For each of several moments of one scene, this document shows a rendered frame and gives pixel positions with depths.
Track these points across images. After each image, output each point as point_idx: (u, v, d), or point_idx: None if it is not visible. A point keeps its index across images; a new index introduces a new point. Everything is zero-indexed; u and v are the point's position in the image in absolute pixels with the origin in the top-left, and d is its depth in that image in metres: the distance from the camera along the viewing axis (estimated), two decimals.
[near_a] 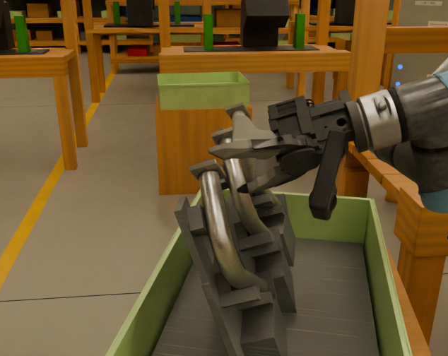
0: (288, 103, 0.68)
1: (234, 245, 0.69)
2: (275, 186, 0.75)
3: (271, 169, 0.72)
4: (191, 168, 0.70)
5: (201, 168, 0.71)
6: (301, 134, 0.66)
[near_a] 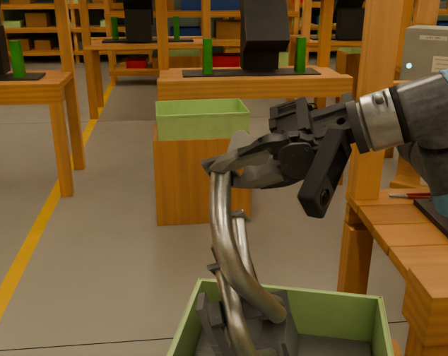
0: (290, 105, 0.69)
1: (235, 241, 0.66)
2: (262, 188, 0.71)
3: (267, 165, 0.69)
4: (203, 163, 0.71)
5: None
6: (297, 131, 0.65)
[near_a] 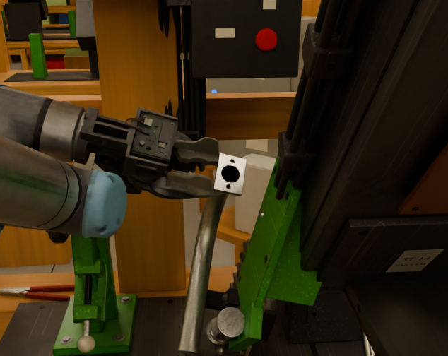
0: (155, 116, 0.63)
1: (204, 210, 0.78)
2: (189, 197, 0.68)
3: (180, 171, 0.68)
4: (245, 164, 0.70)
5: (234, 166, 0.69)
6: None
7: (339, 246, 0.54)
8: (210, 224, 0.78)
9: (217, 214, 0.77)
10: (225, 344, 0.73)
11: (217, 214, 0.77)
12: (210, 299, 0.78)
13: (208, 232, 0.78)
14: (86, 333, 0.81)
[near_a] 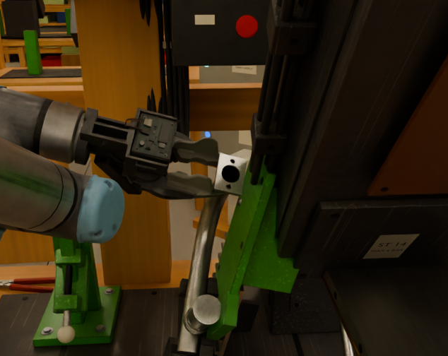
0: (154, 116, 0.63)
1: (203, 210, 0.78)
2: (189, 197, 0.68)
3: (180, 171, 0.68)
4: (245, 164, 0.70)
5: (234, 166, 0.69)
6: None
7: (312, 230, 0.53)
8: (208, 224, 0.78)
9: (216, 214, 0.77)
10: (204, 333, 0.72)
11: (216, 215, 0.77)
12: None
13: (206, 232, 0.78)
14: (66, 323, 0.80)
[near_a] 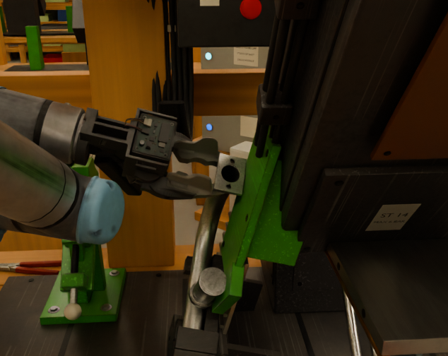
0: (154, 116, 0.63)
1: (203, 211, 0.78)
2: (189, 197, 0.68)
3: (180, 171, 0.68)
4: (245, 164, 0.70)
5: (234, 166, 0.69)
6: None
7: (316, 199, 0.55)
8: (209, 224, 0.78)
9: (217, 214, 0.77)
10: (209, 308, 0.74)
11: (217, 215, 0.77)
12: None
13: (207, 232, 0.78)
14: (73, 300, 0.82)
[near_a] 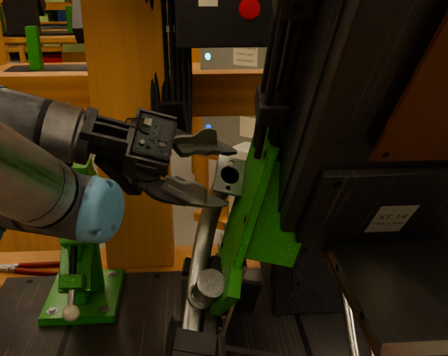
0: (154, 116, 0.63)
1: (202, 212, 0.78)
2: (183, 204, 0.68)
3: (179, 177, 0.68)
4: (244, 165, 0.70)
5: (234, 167, 0.69)
6: None
7: (315, 200, 0.54)
8: (208, 226, 0.77)
9: (215, 215, 0.77)
10: (208, 309, 0.73)
11: (215, 216, 0.77)
12: None
13: (205, 234, 0.78)
14: (71, 301, 0.81)
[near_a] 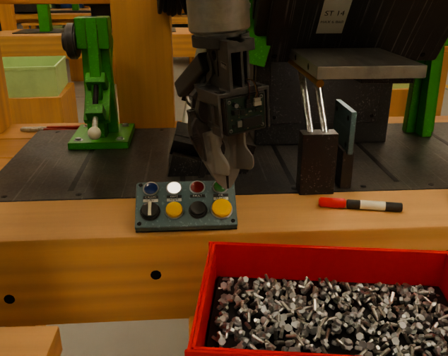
0: (264, 104, 0.61)
1: (197, 48, 1.00)
2: (201, 155, 0.68)
3: (220, 137, 0.67)
4: None
5: None
6: None
7: None
8: None
9: None
10: None
11: None
12: None
13: None
14: (94, 124, 1.04)
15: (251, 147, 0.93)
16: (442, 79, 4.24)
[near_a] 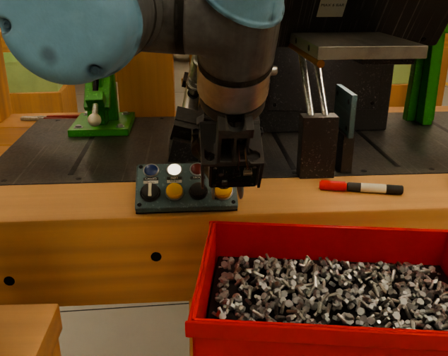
0: (257, 172, 0.57)
1: None
2: None
3: None
4: None
5: None
6: None
7: None
8: None
9: None
10: None
11: None
12: None
13: None
14: (94, 111, 1.04)
15: None
16: (442, 75, 4.24)
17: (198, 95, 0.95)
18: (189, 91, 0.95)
